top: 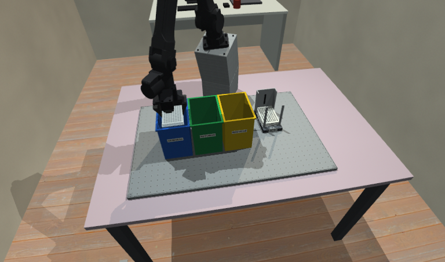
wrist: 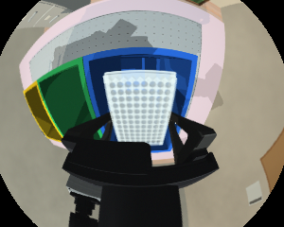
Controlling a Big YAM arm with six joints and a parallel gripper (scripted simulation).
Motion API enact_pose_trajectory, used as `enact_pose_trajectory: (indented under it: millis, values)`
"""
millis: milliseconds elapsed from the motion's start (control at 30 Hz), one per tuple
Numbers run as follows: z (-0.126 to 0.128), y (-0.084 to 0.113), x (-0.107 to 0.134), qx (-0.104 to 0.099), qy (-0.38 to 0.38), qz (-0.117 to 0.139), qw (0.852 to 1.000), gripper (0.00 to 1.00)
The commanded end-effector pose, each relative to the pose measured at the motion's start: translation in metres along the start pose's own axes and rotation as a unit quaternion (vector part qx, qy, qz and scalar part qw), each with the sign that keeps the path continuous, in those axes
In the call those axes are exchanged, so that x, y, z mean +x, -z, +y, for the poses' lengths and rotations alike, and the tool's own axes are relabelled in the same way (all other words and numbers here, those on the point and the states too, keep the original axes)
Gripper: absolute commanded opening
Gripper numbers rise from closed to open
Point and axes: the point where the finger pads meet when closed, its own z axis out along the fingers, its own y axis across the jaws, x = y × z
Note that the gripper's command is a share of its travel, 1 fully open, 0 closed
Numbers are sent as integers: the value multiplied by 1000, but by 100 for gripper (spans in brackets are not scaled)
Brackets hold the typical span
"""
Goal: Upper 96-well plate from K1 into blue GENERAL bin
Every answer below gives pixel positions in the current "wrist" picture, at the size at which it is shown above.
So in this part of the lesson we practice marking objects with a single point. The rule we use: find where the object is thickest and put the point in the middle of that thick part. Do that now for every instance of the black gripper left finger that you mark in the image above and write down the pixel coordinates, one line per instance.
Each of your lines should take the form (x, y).
(89, 128)

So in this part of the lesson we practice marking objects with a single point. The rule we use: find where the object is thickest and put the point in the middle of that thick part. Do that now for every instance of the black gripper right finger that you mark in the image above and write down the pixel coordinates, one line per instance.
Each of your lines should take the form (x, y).
(199, 137)

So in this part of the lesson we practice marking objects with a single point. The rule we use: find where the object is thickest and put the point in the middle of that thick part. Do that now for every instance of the yellow bin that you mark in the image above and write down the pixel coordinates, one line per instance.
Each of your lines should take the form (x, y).
(40, 113)

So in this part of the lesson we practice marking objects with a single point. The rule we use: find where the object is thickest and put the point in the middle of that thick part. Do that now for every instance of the green open-top bin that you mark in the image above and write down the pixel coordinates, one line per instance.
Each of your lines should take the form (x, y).
(66, 95)

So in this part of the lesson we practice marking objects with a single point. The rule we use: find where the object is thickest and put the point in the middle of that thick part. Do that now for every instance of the blue open-top bin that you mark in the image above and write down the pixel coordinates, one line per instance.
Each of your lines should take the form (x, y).
(184, 64)

